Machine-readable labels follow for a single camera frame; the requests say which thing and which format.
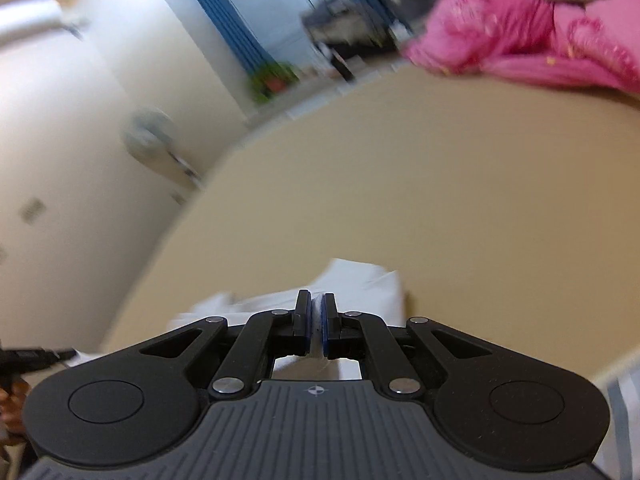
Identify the white standing fan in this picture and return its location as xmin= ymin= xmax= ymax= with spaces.
xmin=121 ymin=106 xmax=205 ymax=192

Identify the white air conditioner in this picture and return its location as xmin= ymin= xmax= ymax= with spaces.
xmin=0 ymin=0 xmax=83 ymax=48

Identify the person's left hand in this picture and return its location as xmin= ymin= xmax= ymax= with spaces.
xmin=0 ymin=379 xmax=28 ymax=443

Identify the clear plastic storage bin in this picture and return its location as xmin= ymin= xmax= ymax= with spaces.
xmin=371 ymin=0 xmax=453 ymax=38

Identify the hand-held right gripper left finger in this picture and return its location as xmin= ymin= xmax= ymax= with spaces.
xmin=136 ymin=289 xmax=314 ymax=402

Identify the white small garment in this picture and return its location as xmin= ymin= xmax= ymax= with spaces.
xmin=100 ymin=257 xmax=407 ymax=382

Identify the window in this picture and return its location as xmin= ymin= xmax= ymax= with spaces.
xmin=212 ymin=0 xmax=351 ymax=63

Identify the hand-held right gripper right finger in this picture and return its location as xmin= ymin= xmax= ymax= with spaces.
xmin=322 ymin=292 xmax=497 ymax=402

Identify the pile of grey clothes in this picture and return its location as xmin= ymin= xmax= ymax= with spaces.
xmin=300 ymin=0 xmax=401 ymax=58

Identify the potted green plant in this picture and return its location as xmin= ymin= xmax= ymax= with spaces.
xmin=246 ymin=61 xmax=302 ymax=107

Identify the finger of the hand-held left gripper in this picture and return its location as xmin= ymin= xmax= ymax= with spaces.
xmin=0 ymin=346 xmax=77 ymax=376

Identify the pink quilt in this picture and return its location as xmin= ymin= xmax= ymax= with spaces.
xmin=400 ymin=0 xmax=640 ymax=95

